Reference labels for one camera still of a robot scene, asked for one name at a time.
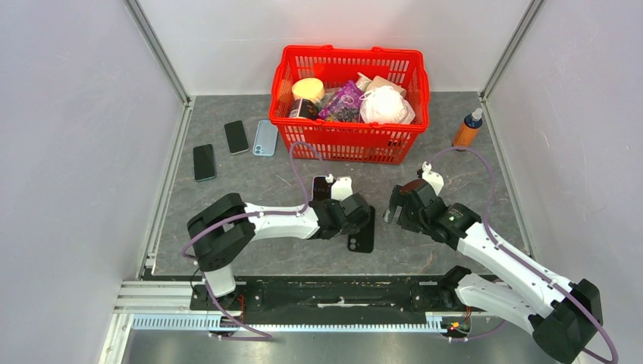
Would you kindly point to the light blue phone case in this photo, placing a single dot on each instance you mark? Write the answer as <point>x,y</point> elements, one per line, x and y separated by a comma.
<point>265,142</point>

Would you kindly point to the white plastic bag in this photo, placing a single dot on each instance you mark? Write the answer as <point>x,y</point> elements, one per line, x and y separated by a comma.
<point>385,105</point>

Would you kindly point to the yellow lidded round tub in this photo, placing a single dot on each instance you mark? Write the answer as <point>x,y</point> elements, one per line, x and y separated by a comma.
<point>309,88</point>

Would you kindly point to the lilac phone case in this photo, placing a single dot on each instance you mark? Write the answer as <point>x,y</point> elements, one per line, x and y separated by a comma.
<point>321,188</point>

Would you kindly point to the orange spray bottle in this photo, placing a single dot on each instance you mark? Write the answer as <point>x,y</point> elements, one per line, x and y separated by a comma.
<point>468,130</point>

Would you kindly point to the brown paper package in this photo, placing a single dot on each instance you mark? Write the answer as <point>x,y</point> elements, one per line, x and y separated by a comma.
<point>380,82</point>

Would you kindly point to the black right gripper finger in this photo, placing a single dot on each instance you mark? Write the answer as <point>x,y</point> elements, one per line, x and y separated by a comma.
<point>394,210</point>
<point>409,220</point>

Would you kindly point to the red plastic shopping basket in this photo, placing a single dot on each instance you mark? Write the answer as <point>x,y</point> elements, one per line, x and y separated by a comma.
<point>349,141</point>

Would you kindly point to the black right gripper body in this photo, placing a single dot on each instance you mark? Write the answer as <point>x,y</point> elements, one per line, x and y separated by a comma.
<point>425,220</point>

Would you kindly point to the purple snack bag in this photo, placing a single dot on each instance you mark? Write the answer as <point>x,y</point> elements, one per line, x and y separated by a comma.
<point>344,105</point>

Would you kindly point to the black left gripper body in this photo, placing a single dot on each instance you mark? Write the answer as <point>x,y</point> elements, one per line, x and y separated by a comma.
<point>349,228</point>

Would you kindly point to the small black smartphone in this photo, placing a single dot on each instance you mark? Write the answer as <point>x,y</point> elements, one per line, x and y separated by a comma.
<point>236,137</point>

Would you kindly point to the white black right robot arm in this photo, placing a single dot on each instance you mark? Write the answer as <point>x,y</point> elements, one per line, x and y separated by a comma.
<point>561,316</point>

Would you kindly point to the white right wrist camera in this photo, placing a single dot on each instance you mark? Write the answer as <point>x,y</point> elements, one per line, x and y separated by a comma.
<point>434,179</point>

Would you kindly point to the black jar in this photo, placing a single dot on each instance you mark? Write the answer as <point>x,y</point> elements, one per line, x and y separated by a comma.
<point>304,109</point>

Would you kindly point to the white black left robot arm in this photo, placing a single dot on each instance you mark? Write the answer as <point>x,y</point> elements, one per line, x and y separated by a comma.
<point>219,233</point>

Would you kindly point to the black phone case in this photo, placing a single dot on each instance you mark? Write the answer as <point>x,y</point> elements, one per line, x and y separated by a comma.
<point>363,241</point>

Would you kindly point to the teal edged black smartphone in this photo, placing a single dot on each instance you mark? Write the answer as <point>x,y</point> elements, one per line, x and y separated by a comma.
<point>204,162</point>

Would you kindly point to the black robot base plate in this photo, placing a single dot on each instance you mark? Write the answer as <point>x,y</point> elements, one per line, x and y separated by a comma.
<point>342,299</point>

